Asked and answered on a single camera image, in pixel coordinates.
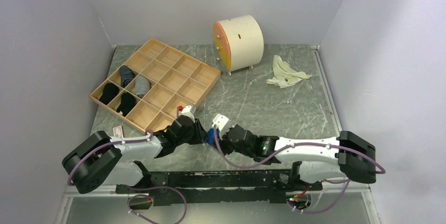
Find cream cylindrical drawer cabinet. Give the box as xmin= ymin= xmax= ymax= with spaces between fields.
xmin=212 ymin=15 xmax=264 ymax=76

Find grey rolled sock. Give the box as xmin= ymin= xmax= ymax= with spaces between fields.
xmin=135 ymin=75 xmax=151 ymax=98

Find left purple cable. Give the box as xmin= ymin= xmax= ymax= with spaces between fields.
xmin=67 ymin=129 xmax=189 ymax=224

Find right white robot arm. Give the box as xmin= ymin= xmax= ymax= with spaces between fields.
xmin=210 ymin=125 xmax=385 ymax=190

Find wooden compartment tray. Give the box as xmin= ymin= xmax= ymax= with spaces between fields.
xmin=90 ymin=38 xmax=221 ymax=132

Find blue underwear white trim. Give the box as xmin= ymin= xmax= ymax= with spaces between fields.
xmin=206 ymin=128 xmax=218 ymax=147

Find dark striped rolled sock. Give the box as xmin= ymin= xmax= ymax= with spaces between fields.
xmin=119 ymin=65 xmax=135 ymax=88

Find cream cloth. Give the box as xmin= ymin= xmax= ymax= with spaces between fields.
xmin=266 ymin=55 xmax=311 ymax=89

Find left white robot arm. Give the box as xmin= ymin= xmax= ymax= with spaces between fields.
xmin=62 ymin=116 xmax=209 ymax=194

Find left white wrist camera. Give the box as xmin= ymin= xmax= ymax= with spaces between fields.
xmin=176 ymin=105 xmax=197 ymax=121

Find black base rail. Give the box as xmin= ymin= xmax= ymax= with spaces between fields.
xmin=115 ymin=168 xmax=323 ymax=206

